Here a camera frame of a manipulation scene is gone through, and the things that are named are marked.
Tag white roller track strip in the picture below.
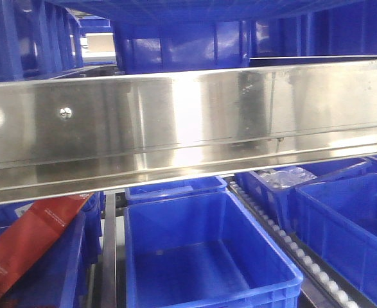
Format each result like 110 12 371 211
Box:
225 176 374 307

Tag light blue crate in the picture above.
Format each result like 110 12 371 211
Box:
112 21 251 74

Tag dark blue bin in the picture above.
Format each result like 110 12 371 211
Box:
0 192 103 307
295 173 377 305
125 192 303 307

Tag red printed paper bag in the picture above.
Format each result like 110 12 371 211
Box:
0 193 92 299

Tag steel shelf divider rail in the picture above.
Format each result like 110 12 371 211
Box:
100 192 117 308

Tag stainless steel shelf front rail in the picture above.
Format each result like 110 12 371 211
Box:
0 56 377 204

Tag dark blue left lower bin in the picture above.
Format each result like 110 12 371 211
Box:
0 192 103 307

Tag dark blue upper left crate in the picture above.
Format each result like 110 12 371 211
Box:
0 1 83 82

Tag clear plastic bags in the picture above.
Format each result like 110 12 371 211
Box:
257 166 317 189

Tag dark blue right lower bin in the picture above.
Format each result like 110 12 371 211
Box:
295 173 377 305

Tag dark blue crate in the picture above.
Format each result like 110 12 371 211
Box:
0 1 83 82
250 1 377 58

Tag cardboard box in background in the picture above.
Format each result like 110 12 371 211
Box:
85 32 115 53

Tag right rail screw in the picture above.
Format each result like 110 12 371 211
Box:
59 107 73 119

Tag dark blue centre lower bin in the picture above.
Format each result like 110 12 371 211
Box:
125 192 303 307

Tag dark blue upper right crate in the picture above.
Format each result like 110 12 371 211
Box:
250 1 377 58

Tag blue bin with plastic bags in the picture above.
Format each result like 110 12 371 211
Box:
234 158 372 233

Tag blue bin behind centre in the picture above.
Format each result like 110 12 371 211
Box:
125 176 227 205

